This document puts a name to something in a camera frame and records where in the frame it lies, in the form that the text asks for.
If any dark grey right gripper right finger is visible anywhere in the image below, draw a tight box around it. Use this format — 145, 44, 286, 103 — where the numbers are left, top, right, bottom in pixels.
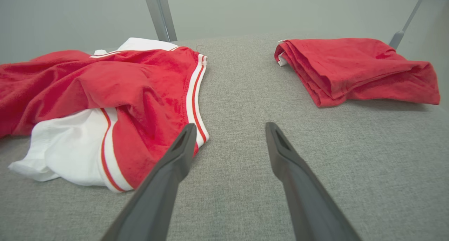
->
265, 122, 362, 241

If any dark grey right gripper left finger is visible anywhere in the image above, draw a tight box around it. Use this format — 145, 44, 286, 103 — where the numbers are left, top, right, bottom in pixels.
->
101, 123, 197, 241

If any red and white sports jersey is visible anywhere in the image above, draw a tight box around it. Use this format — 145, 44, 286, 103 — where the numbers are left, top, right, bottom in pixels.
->
0, 37, 210, 193

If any folded red garment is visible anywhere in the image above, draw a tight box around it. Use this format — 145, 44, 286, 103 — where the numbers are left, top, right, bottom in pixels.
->
274, 38, 441, 108

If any grey fabric sofa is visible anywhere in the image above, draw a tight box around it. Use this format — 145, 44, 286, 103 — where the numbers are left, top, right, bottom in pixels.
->
0, 33, 449, 241

